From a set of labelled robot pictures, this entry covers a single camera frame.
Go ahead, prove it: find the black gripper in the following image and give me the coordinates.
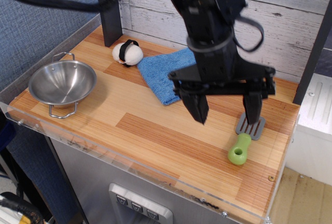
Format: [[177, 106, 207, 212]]
[[168, 37, 275, 124]]

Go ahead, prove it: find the green handled grey spatula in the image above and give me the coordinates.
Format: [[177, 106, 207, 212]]
[[228, 113, 266, 165]]

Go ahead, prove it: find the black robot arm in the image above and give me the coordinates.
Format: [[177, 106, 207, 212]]
[[169, 0, 275, 124]]

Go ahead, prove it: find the blue folded cloth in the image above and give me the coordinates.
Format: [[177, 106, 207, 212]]
[[137, 48, 196, 105]]

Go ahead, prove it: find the white side cabinet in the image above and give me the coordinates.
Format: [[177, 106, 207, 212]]
[[285, 74, 331, 185]]

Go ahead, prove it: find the white plush with black band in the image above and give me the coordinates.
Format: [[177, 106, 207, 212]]
[[112, 39, 144, 67]]

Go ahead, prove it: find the silver button control panel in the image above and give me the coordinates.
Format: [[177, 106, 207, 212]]
[[108, 183, 173, 224]]

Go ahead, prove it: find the steel cabinet front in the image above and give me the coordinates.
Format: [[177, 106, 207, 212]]
[[51, 139, 235, 223]]

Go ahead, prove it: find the clear acrylic table guard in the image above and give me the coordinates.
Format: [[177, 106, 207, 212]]
[[1, 93, 299, 223]]

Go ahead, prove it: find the yellow object at corner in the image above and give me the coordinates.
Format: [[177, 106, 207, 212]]
[[19, 215, 32, 224]]

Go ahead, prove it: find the dark right vertical post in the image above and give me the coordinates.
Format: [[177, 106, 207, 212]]
[[293, 0, 331, 105]]

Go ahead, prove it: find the dark vertical post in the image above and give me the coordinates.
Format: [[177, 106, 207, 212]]
[[98, 0, 122, 47], [293, 0, 331, 105]]

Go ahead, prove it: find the dark left vertical post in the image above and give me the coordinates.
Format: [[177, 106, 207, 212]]
[[98, 0, 122, 47]]

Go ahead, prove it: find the steel bowl with handles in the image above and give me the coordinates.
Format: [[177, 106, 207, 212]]
[[28, 52, 97, 119]]

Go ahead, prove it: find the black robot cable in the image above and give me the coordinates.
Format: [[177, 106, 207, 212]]
[[0, 0, 265, 52]]

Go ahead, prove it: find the black corrugated hose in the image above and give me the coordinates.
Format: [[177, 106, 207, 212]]
[[0, 198, 45, 224]]

